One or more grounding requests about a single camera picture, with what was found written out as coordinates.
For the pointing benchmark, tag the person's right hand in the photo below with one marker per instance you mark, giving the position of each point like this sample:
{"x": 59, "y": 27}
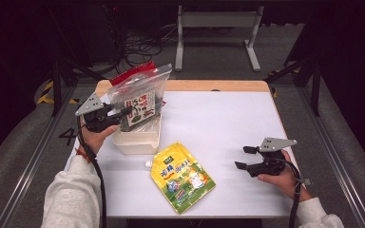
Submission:
{"x": 286, "y": 183}

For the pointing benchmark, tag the red seasoning packet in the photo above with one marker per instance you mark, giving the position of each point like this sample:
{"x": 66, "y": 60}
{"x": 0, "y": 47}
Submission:
{"x": 130, "y": 73}

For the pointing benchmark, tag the yellow black hazard tape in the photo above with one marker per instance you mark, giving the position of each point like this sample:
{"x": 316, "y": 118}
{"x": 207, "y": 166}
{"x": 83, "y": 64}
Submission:
{"x": 47, "y": 90}

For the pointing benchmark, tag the black metal stand leg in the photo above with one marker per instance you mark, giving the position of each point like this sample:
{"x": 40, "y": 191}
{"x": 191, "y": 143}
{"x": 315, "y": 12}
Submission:
{"x": 56, "y": 88}
{"x": 315, "y": 91}

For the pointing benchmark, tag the clear bag of dried seaweed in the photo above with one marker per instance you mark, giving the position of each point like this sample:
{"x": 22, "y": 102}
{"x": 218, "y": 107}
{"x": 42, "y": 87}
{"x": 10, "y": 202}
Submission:
{"x": 142, "y": 95}

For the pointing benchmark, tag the aluminium floor rail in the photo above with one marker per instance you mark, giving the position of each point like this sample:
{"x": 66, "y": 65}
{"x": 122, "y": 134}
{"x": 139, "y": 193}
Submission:
{"x": 323, "y": 133}
{"x": 44, "y": 142}

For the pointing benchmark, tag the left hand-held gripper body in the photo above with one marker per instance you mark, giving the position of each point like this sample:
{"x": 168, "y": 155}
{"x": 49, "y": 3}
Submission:
{"x": 98, "y": 122}

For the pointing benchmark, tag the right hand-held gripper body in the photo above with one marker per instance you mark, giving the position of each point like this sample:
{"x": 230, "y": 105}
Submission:
{"x": 269, "y": 164}

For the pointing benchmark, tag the white table mat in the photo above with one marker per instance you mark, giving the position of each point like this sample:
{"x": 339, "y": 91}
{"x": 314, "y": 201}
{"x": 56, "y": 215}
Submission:
{"x": 221, "y": 126}

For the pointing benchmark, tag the white plastic storage box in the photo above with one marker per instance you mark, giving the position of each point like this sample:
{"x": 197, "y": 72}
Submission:
{"x": 139, "y": 142}

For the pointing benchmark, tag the yellow green spout pouch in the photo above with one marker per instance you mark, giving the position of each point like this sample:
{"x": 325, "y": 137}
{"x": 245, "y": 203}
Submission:
{"x": 180, "y": 180}

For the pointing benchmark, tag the white metal stand frame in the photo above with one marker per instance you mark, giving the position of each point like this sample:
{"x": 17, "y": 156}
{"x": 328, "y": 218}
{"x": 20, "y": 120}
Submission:
{"x": 217, "y": 19}

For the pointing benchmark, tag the person's left hand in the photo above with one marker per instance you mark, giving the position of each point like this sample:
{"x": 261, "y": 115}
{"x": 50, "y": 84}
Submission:
{"x": 93, "y": 139}

